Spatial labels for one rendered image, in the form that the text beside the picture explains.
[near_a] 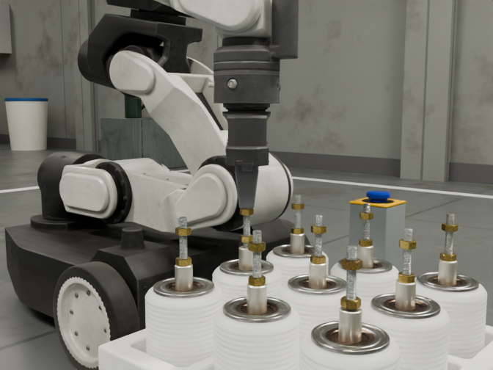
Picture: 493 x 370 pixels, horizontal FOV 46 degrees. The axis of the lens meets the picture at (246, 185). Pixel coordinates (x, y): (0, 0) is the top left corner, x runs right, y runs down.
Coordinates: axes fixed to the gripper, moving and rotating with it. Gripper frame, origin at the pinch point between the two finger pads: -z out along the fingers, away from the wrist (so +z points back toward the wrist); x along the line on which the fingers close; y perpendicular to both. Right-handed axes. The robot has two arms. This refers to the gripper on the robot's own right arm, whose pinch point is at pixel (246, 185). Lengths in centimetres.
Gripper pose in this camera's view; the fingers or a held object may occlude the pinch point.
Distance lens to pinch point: 78.3
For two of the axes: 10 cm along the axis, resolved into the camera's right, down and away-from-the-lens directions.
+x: -0.3, -1.4, 9.9
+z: 0.0, -9.9, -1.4
